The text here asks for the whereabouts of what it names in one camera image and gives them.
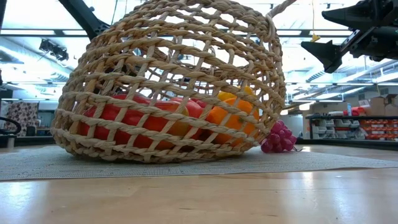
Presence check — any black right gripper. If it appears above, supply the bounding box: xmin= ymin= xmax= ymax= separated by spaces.
xmin=300 ymin=0 xmax=398 ymax=74

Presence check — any yellow lemon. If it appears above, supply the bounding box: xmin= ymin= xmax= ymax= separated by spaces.
xmin=216 ymin=85 xmax=255 ymax=102

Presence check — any orange fruit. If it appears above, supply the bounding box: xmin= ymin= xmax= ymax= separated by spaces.
xmin=205 ymin=97 xmax=261 ymax=147

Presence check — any large red-orange fruit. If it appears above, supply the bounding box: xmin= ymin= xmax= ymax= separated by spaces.
xmin=77 ymin=94 xmax=190 ymax=151

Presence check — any woven wicker basket with handles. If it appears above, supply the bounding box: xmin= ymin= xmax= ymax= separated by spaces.
xmin=50 ymin=0 xmax=298 ymax=164

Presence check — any red storage container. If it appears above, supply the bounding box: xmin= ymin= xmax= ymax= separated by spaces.
xmin=343 ymin=106 xmax=367 ymax=116

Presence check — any cardboard box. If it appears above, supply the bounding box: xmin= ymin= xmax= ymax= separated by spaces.
xmin=384 ymin=95 xmax=398 ymax=118
xmin=369 ymin=96 xmax=386 ymax=116

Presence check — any grey bin storage rack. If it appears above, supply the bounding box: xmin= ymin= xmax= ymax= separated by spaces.
xmin=306 ymin=114 xmax=363 ymax=140

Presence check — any orange bin storage rack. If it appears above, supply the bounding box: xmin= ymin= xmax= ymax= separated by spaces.
xmin=360 ymin=114 xmax=398 ymax=141

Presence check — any purple grape bunch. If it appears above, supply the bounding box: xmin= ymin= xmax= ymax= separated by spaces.
xmin=260 ymin=119 xmax=298 ymax=154

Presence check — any grey woven placemat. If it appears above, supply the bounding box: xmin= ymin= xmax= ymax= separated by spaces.
xmin=0 ymin=143 xmax=398 ymax=182

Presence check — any floral patterned cloth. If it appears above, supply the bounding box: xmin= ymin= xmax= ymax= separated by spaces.
xmin=4 ymin=101 xmax=40 ymax=138

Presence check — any black curved bar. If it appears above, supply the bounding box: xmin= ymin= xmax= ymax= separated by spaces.
xmin=0 ymin=116 xmax=22 ymax=137

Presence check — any yellow hanging plug cord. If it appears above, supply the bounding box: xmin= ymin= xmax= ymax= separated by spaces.
xmin=310 ymin=0 xmax=322 ymax=43

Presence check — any black aluminium rig frame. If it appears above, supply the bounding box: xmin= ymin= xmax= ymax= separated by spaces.
xmin=0 ymin=135 xmax=398 ymax=152

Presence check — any black overhead camera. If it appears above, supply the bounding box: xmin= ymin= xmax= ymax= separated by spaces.
xmin=39 ymin=39 xmax=70 ymax=62

